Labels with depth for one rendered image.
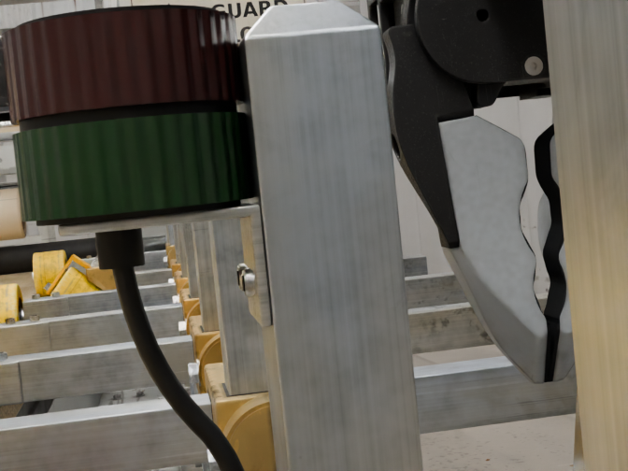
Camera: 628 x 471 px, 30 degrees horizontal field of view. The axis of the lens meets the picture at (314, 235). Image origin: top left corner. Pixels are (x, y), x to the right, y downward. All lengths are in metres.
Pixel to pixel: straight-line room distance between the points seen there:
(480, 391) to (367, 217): 0.33
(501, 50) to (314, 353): 0.13
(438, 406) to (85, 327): 0.54
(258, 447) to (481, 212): 0.20
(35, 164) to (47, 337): 0.81
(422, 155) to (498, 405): 0.27
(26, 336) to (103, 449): 0.50
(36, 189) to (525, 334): 0.17
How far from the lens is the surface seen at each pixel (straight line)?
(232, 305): 0.55
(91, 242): 2.91
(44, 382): 0.85
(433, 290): 1.12
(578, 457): 0.36
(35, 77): 0.29
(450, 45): 0.37
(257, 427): 0.53
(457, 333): 0.87
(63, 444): 0.60
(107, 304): 1.34
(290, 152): 0.29
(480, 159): 0.37
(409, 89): 0.37
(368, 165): 0.30
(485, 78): 0.37
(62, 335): 1.10
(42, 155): 0.29
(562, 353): 0.39
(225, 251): 0.54
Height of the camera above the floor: 1.07
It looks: 3 degrees down
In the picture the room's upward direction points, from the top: 6 degrees counter-clockwise
